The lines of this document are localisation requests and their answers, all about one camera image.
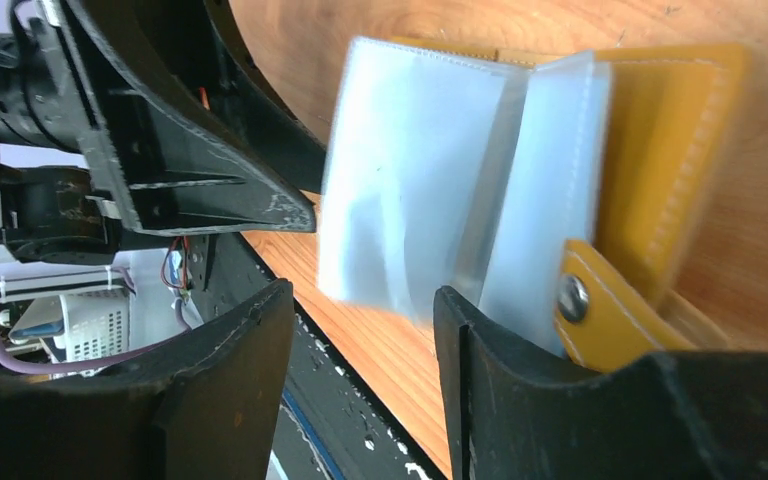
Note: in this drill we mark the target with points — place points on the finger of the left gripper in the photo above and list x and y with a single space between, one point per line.
201 46

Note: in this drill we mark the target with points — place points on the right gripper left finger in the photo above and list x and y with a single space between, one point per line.
202 406

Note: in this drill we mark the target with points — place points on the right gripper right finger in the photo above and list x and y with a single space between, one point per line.
515 411

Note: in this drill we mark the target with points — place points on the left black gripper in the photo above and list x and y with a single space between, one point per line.
169 164

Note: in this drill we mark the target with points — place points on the yellow leather card holder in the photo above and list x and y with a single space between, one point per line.
557 194

